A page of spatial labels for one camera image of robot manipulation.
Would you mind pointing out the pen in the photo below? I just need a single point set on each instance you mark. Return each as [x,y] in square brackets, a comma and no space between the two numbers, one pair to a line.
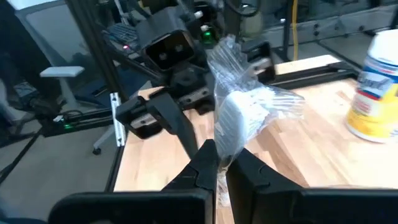
[242,115]

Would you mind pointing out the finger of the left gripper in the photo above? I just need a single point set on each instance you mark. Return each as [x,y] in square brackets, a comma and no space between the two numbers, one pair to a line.
[177,124]

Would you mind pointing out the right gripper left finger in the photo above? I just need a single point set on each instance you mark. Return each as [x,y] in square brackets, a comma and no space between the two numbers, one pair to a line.
[199,186]

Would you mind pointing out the yellow Lysol wipes canister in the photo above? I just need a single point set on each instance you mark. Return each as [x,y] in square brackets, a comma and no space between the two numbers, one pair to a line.
[376,93]

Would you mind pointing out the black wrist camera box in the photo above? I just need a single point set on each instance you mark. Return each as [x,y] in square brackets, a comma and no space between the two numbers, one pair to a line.
[169,49]

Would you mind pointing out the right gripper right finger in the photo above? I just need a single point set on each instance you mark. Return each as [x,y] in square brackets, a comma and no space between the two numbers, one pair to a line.
[264,199]

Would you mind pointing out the silver bracket strip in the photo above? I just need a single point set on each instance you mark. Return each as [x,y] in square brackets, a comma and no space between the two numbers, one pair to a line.
[118,119]

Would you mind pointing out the white office chair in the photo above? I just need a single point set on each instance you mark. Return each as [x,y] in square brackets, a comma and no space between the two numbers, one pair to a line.
[62,71]

